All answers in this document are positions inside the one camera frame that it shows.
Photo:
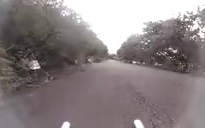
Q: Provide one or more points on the row of trees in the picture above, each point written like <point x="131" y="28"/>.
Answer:
<point x="170" y="43"/>
<point x="46" y="36"/>

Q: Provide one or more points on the white object in bushes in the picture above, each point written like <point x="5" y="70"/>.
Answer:
<point x="34" y="65"/>

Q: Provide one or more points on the grey asphalt road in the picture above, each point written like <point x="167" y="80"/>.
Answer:
<point x="103" y="93"/>

